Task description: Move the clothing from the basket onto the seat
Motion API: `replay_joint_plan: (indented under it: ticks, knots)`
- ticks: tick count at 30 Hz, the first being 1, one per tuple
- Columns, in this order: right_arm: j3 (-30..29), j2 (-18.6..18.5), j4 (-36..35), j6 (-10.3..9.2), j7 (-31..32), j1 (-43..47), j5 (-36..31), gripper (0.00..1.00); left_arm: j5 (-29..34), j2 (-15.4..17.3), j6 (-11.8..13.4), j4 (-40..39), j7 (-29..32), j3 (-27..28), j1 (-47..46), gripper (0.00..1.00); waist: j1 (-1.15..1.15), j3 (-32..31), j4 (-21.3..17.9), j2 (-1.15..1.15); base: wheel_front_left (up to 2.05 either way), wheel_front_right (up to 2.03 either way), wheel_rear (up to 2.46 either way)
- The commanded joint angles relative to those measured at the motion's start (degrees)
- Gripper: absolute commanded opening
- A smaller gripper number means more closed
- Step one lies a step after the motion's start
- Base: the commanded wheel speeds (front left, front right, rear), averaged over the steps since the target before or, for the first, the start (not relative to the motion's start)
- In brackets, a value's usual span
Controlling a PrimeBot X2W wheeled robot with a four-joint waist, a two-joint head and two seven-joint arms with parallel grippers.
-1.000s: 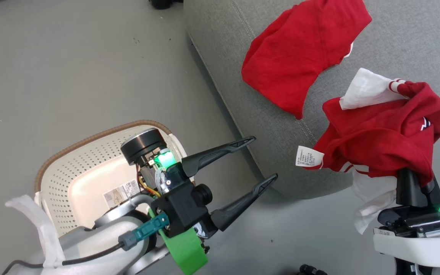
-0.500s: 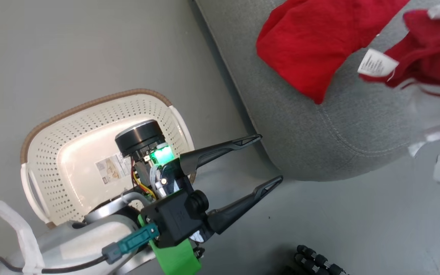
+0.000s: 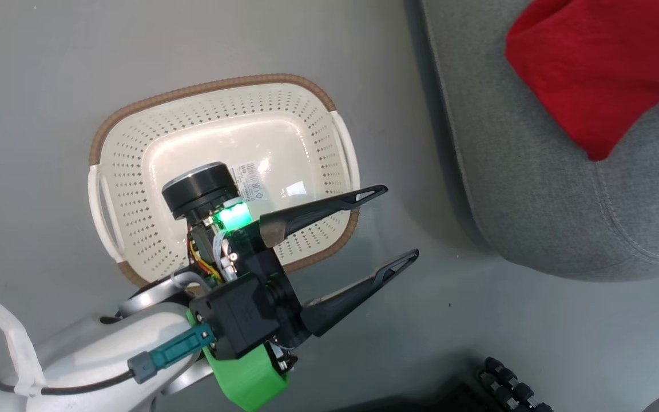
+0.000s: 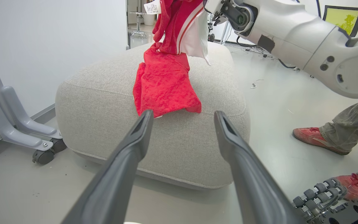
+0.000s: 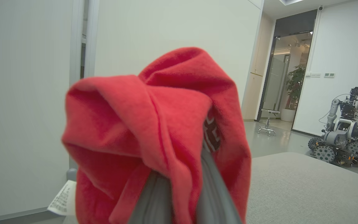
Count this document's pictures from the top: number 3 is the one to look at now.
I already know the red and white clothing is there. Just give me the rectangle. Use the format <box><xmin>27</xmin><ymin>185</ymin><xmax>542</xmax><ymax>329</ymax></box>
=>
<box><xmin>505</xmin><ymin>0</ymin><xmax>659</xmax><ymax>163</ymax></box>

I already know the white barcode label sticker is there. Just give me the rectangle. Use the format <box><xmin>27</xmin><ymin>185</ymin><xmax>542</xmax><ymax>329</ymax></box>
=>
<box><xmin>231</xmin><ymin>161</ymin><xmax>268</xmax><ymax>201</ymax></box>

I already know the grey fabric sofa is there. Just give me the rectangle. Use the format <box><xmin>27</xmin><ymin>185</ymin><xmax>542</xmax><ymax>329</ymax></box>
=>
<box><xmin>418</xmin><ymin>0</ymin><xmax>659</xmax><ymax>282</ymax></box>

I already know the white fabric strap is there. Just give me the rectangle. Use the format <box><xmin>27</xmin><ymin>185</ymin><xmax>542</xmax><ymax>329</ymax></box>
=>
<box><xmin>0</xmin><ymin>288</ymin><xmax>47</xmax><ymax>397</ymax></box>

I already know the cream perforated laundry basket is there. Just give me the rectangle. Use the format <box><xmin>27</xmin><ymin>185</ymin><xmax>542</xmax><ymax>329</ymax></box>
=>
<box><xmin>88</xmin><ymin>73</ymin><xmax>361</xmax><ymax>288</ymax></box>

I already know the left gripper black green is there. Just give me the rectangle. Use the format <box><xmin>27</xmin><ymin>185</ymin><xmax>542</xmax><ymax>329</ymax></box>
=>
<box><xmin>161</xmin><ymin>162</ymin><xmax>420</xmax><ymax>412</ymax></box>

